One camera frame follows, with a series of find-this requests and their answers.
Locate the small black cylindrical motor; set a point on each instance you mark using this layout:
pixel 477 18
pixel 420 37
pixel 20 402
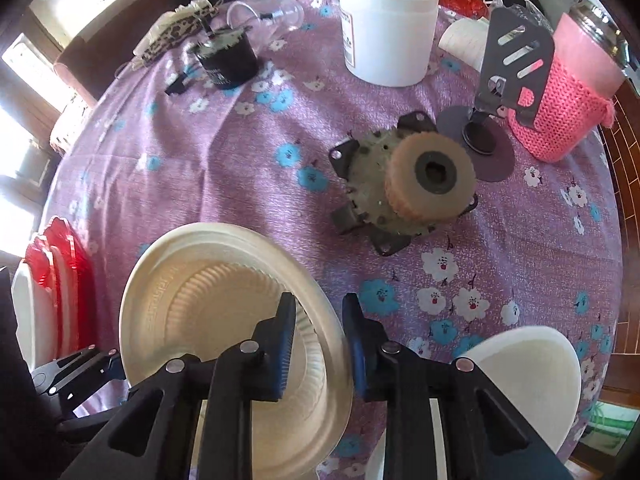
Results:
pixel 225 60

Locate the brown wooden cabinet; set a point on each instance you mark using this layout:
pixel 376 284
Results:
pixel 625 160

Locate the leopard print cloth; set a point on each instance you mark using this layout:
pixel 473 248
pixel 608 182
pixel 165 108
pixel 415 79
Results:
pixel 170 35

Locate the red plate with gold print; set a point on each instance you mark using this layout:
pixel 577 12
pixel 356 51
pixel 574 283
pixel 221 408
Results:
pixel 75 285

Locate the red plate with white sticker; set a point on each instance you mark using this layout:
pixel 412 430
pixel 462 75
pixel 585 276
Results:
pixel 42 265

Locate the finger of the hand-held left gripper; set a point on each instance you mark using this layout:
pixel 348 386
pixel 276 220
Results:
pixel 75 365
pixel 100 420

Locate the grey round pad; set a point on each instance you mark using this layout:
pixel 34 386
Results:
pixel 495 167

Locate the clear glass cup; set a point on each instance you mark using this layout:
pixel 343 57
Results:
pixel 270 15

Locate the beige disposable bowl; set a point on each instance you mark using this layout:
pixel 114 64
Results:
pixel 210 310

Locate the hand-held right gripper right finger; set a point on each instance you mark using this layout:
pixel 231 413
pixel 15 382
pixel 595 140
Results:
pixel 357 350

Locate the white plastic jar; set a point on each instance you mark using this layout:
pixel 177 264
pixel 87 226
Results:
pixel 387 25

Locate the black metal phone stand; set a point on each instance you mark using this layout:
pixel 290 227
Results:
pixel 515 70

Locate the jar with pink knitted sleeve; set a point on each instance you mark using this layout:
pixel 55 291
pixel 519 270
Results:
pixel 565 95

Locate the white disposable bowl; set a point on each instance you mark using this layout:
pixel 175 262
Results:
pixel 35 310
pixel 530 380

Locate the purple floral tablecloth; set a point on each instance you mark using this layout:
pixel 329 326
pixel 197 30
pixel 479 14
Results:
pixel 225 170

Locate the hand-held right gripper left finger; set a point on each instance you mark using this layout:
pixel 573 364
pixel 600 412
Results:
pixel 285 350

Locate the brown electric motor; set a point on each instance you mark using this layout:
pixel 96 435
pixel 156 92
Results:
pixel 405 180

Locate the white paper cup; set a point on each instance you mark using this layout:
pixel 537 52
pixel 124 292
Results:
pixel 465 42

